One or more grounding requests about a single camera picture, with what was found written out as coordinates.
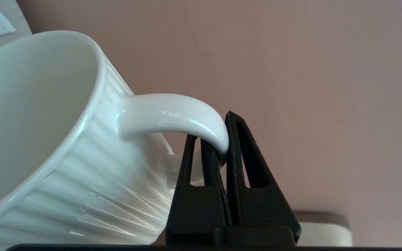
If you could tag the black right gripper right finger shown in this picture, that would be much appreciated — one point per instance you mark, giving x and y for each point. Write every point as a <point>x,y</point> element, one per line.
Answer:
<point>263,209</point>

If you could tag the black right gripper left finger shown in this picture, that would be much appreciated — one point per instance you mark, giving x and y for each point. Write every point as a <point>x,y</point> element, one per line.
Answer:
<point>194,212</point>

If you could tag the white ribbed mug with logo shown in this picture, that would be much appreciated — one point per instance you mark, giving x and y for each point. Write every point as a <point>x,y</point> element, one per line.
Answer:
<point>47,122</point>

